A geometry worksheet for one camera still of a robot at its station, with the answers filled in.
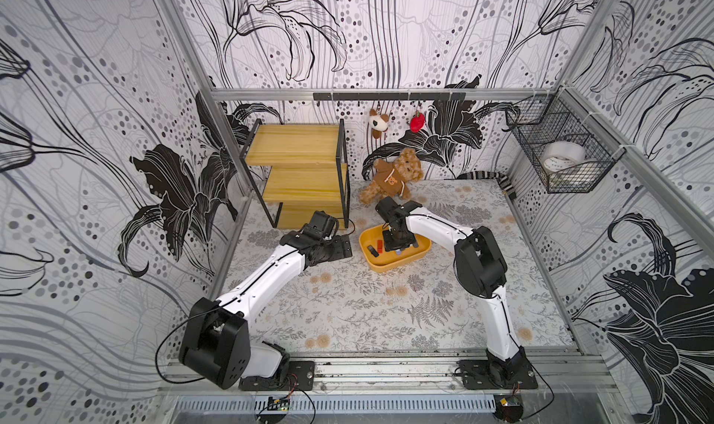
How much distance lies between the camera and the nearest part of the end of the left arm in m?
0.59

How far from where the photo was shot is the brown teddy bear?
3.60 feet

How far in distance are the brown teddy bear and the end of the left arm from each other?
0.36 meters
